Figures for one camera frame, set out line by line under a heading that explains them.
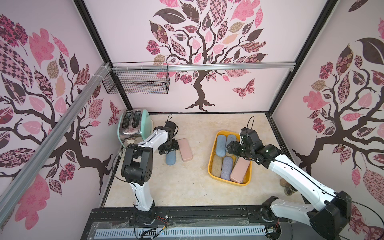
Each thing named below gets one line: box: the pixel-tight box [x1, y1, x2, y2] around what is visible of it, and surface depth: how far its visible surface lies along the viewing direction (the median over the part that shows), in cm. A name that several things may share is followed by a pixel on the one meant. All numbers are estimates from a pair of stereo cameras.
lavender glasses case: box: [220, 156, 234, 181], surface depth 89 cm
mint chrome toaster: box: [117, 109, 152, 148], surface depth 94 cm
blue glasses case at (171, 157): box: [166, 150, 176, 166], surface depth 94 cm
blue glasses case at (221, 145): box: [216, 134, 227, 157], surface depth 96 cm
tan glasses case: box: [211, 154, 223, 178], surface depth 90 cm
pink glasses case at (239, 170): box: [230, 157, 250, 183], surface depth 85 cm
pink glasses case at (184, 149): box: [177, 138, 193, 162], surface depth 98 cm
